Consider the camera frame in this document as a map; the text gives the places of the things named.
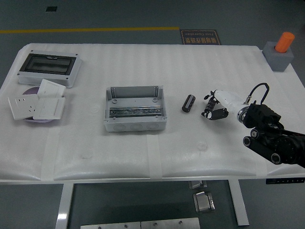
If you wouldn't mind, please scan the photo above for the metal mounting rail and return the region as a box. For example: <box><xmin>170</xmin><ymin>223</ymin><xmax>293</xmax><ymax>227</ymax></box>
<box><xmin>109</xmin><ymin>104</ymin><xmax>164</xmax><ymax>119</ymax></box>

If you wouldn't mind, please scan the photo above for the white wall socket plate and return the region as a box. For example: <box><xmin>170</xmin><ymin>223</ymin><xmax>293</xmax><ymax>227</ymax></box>
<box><xmin>7</xmin><ymin>94</ymin><xmax>41</xmax><ymax>120</ymax></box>

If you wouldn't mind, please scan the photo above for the white foam table mat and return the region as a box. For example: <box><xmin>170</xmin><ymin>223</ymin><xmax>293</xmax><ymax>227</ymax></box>
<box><xmin>0</xmin><ymin>42</ymin><xmax>305</xmax><ymax>182</ymax></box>

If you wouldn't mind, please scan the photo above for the purple round plate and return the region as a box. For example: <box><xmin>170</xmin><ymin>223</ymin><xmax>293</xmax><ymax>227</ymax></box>
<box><xmin>22</xmin><ymin>87</ymin><xmax>58</xmax><ymax>124</ymax></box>

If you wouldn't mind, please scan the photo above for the white wall switch plate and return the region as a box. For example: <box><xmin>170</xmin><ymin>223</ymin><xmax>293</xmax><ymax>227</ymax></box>
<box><xmin>32</xmin><ymin>96</ymin><xmax>66</xmax><ymax>120</ymax></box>
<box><xmin>37</xmin><ymin>79</ymin><xmax>67</xmax><ymax>98</ymax></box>

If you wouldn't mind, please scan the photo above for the large silver metal block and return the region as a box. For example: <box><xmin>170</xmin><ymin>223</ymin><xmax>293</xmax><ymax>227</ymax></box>
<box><xmin>192</xmin><ymin>190</ymin><xmax>216</xmax><ymax>213</ymax></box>

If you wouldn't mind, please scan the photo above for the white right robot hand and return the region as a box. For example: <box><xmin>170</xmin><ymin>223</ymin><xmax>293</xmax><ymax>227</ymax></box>
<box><xmin>201</xmin><ymin>89</ymin><xmax>244</xmax><ymax>121</ymax></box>

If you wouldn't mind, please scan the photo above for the orange cylinder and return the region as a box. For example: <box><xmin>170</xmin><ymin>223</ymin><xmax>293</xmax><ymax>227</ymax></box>
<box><xmin>274</xmin><ymin>31</ymin><xmax>295</xmax><ymax>53</ymax></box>

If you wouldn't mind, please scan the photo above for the grey foam block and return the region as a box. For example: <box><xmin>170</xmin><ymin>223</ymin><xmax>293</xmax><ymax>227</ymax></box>
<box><xmin>262</xmin><ymin>41</ymin><xmax>295</xmax><ymax>72</ymax></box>

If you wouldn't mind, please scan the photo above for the grey distribution box dark lid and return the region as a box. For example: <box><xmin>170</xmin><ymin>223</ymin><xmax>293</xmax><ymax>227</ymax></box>
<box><xmin>17</xmin><ymin>49</ymin><xmax>83</xmax><ymax>89</ymax></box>

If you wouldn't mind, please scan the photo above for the grey open junction box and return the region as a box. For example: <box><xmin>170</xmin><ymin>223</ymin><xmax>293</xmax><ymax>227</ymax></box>
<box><xmin>103</xmin><ymin>85</ymin><xmax>167</xmax><ymax>133</ymax></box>

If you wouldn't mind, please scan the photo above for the white table leg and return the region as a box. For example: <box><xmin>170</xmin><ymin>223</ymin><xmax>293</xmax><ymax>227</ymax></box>
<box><xmin>55</xmin><ymin>183</ymin><xmax>75</xmax><ymax>229</ymax></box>
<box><xmin>227</xmin><ymin>179</ymin><xmax>250</xmax><ymax>227</ymax></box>

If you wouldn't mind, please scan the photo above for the black table control panel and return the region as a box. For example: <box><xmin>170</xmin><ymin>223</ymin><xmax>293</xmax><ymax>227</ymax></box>
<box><xmin>266</xmin><ymin>177</ymin><xmax>305</xmax><ymax>185</ymax></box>

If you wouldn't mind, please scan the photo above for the black floor sign orange text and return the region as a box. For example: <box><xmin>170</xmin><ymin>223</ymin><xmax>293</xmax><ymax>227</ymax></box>
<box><xmin>180</xmin><ymin>29</ymin><xmax>222</xmax><ymax>45</ymax></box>

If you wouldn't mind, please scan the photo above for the small silver metal block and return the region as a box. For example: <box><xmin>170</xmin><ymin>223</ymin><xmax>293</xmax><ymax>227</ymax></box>
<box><xmin>188</xmin><ymin>180</ymin><xmax>208</xmax><ymax>190</ymax></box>

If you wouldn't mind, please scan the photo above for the black cylindrical battery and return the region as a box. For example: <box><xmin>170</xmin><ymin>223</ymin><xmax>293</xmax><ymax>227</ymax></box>
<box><xmin>181</xmin><ymin>94</ymin><xmax>196</xmax><ymax>113</ymax></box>

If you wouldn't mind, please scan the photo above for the grey metal base plate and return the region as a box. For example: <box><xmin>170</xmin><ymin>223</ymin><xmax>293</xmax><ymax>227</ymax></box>
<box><xmin>80</xmin><ymin>221</ymin><xmax>142</xmax><ymax>229</ymax></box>
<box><xmin>140</xmin><ymin>217</ymin><xmax>201</xmax><ymax>229</ymax></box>

